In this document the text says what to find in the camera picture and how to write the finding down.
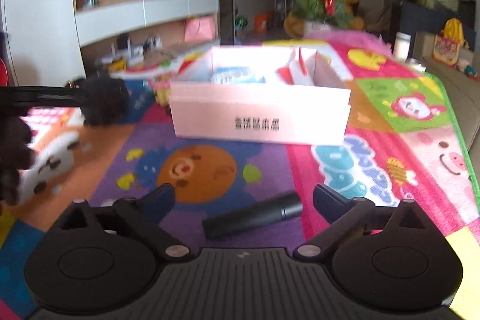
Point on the pink shopping bag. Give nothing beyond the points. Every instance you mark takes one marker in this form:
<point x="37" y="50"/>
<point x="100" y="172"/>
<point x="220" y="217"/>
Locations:
<point x="200" y="28"/>

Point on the white thermos cup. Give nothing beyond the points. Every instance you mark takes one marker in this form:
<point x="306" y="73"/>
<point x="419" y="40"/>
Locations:
<point x="402" y="45"/>

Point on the pink cardboard box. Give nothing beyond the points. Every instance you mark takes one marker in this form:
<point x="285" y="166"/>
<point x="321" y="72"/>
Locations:
<point x="255" y="106"/>

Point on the dark sideboard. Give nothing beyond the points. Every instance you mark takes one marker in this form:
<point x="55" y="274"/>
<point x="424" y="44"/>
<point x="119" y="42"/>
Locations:
<point x="420" y="20"/>

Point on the yellow backpack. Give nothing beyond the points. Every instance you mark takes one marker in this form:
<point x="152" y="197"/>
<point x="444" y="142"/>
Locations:
<point x="453" y="28"/>

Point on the black cylinder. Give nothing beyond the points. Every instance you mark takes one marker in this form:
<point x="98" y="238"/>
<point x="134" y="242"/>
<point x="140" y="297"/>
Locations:
<point x="251" y="217"/>

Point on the blue tissue pack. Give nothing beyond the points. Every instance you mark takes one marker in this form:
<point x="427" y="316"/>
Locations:
<point x="236" y="74"/>

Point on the red cartoon gift bag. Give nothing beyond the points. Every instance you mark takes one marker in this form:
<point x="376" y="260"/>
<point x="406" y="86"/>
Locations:
<point x="446" y="50"/>

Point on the white router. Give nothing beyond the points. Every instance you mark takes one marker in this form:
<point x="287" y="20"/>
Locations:
<point x="133" y="48"/>

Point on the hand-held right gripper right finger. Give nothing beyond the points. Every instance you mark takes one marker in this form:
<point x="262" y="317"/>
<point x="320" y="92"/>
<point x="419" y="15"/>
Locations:
<point x="332" y="203"/>

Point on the white and wood tv cabinet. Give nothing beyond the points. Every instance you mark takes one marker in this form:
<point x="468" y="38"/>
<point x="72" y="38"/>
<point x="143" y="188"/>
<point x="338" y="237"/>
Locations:
<point x="150" y="10"/>

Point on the colourful cartoon play mat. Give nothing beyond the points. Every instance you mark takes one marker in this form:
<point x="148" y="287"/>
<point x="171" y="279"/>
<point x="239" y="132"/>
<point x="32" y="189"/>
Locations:
<point x="375" y="110"/>

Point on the orange bag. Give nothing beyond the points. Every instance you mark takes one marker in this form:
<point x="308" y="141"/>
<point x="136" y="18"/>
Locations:
<point x="262" y="22"/>

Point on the person's left hand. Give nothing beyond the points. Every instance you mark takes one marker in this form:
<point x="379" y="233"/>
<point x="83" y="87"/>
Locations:
<point x="13" y="155"/>

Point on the black plush toy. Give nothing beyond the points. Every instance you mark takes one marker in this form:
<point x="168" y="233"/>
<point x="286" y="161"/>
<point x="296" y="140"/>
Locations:
<point x="103" y="100"/>

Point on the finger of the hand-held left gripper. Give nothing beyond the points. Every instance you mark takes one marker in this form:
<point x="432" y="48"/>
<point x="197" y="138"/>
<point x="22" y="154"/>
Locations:
<point x="37" y="97"/>

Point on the small blue and white toy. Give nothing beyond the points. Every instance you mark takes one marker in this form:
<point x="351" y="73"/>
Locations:
<point x="468" y="69"/>

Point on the metal bowl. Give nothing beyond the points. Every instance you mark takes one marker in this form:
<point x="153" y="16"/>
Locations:
<point x="416" y="64"/>

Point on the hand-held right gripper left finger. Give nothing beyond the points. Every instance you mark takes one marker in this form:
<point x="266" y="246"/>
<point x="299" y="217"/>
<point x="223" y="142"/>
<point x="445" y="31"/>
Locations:
<point x="157" y="202"/>

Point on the watermelon ball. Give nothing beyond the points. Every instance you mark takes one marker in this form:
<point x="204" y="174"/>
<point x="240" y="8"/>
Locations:
<point x="242" y="22"/>

